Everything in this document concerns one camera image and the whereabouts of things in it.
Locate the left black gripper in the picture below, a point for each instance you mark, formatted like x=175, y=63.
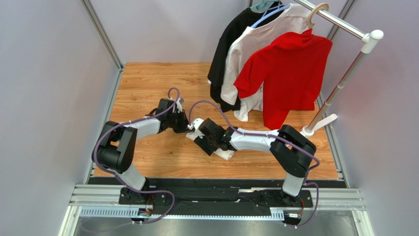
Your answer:
x=183, y=128

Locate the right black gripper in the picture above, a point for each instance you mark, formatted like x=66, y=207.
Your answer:
x=203, y=142

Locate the white cloth napkin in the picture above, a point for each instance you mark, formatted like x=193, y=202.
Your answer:
x=224, y=154

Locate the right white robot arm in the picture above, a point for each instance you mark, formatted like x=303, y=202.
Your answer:
x=293, y=151

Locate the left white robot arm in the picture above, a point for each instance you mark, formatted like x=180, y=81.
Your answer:
x=114, y=150

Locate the red t-shirt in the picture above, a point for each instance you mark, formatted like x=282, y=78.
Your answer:
x=290, y=71

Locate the black t-shirt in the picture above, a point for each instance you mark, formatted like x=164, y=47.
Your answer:
x=216, y=72

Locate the teal hanger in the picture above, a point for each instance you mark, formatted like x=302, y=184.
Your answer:
x=262, y=6

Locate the white flower print t-shirt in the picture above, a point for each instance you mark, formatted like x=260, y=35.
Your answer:
x=292, y=19

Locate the wooden hanger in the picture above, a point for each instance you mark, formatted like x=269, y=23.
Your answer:
x=314, y=11

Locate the blue hanger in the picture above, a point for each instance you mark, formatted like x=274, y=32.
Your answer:
x=270, y=12

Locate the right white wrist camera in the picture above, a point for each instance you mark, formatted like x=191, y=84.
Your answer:
x=195, y=132

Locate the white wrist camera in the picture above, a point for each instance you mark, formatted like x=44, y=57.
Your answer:
x=178, y=105
x=195, y=132

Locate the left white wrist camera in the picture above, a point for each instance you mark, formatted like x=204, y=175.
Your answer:
x=178, y=105

